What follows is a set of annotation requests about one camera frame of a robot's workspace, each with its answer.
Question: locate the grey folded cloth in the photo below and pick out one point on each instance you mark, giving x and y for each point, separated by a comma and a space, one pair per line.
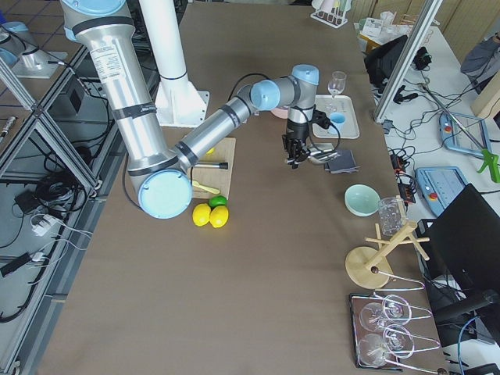
342, 162

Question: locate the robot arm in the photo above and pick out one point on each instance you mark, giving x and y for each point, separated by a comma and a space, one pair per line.
167, 136

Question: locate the glass mug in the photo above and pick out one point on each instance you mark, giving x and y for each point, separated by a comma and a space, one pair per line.
392, 215

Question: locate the green lime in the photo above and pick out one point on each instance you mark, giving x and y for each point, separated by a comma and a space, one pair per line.
218, 200

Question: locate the upper blue teach pendant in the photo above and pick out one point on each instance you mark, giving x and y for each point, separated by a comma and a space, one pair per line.
455, 138

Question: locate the steel muddler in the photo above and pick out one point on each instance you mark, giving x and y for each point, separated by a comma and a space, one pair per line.
212, 165

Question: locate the clear wine glass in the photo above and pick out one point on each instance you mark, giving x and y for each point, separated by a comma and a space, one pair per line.
336, 84

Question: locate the blue cup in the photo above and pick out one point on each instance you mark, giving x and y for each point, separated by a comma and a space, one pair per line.
337, 120

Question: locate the black bag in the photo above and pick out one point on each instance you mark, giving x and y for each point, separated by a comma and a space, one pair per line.
381, 61

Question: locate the white dish rack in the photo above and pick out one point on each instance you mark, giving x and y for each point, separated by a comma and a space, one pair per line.
333, 13

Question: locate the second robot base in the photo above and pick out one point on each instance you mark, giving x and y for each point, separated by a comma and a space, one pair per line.
24, 56

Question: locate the wooden cutting board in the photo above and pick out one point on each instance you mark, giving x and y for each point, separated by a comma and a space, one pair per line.
221, 179

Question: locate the wooden cup rack stand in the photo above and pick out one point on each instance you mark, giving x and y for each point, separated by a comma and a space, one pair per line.
369, 268

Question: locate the cream serving tray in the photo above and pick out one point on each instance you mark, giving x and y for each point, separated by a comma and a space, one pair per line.
349, 129

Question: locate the white power adapter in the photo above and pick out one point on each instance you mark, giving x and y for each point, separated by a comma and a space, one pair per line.
42, 223

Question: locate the yellow plastic knife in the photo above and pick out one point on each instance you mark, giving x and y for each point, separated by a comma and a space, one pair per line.
212, 190

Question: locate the whole lemon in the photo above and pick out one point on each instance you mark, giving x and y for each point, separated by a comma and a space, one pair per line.
219, 216
201, 214

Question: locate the lower whole lemon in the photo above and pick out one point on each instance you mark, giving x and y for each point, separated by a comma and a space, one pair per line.
219, 216

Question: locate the aluminium frame rail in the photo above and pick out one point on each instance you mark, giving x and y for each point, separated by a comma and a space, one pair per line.
29, 100

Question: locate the lower blue teach pendant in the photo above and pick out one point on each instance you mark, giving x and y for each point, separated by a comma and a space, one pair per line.
439, 186

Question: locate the steel ice scoop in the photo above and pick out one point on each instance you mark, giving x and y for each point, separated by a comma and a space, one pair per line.
321, 153

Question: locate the orange black electronics box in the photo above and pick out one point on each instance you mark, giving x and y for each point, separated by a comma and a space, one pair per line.
405, 182

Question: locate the green grabber tool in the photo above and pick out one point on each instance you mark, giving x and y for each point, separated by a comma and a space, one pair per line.
490, 159

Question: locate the aluminium frame post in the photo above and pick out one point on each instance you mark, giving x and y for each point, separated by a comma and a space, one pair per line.
415, 40

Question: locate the inverted wine glass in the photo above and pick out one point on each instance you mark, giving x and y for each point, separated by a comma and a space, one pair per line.
382, 312
391, 347

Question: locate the black laptop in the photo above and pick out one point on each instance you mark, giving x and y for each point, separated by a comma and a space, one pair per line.
464, 241

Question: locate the upper inverted wine glass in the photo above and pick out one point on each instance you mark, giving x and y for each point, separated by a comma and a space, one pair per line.
382, 312

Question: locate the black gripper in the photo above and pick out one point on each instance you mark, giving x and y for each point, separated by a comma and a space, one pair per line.
295, 131

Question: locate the lower inverted wine glass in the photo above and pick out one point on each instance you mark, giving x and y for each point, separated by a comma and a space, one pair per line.
391, 347

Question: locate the pink bowl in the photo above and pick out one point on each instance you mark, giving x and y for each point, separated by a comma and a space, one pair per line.
280, 112

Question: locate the upper whole lemon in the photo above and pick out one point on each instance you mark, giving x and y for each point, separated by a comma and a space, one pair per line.
201, 214

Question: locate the green bowl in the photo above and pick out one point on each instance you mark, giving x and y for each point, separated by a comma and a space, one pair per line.
361, 200

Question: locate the blue teach pendant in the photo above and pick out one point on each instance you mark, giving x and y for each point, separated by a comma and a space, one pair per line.
455, 138
439, 186

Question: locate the dark glass rack tray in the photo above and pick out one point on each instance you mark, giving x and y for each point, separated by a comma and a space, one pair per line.
357, 336

